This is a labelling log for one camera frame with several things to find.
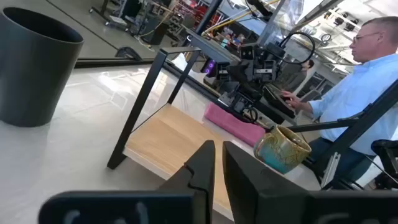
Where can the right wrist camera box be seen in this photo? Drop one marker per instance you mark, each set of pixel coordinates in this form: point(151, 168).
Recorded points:
point(247, 52)

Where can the brown mug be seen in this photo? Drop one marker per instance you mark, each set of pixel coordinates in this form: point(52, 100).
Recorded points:
point(276, 152)

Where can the wooden shelf with black frame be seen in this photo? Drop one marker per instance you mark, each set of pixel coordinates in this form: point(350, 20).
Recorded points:
point(168, 140)

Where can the black metal table frame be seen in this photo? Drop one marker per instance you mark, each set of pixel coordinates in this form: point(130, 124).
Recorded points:
point(109, 62)

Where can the pink folded cloth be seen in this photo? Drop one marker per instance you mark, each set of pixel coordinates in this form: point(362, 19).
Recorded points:
point(230, 123)

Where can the black keyboard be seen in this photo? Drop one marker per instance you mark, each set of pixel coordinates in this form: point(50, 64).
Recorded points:
point(276, 102)

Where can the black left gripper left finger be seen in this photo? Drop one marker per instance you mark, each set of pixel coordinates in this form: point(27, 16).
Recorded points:
point(174, 205)

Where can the tall black cup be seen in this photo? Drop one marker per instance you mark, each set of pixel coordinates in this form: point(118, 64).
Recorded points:
point(34, 77)

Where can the person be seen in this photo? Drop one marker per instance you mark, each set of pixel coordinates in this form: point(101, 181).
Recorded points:
point(357, 93)
point(292, 77)

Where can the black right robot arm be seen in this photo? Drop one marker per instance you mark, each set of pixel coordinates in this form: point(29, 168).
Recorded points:
point(245, 93)

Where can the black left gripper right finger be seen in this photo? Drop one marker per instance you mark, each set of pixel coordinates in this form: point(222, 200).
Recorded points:
point(267, 199)

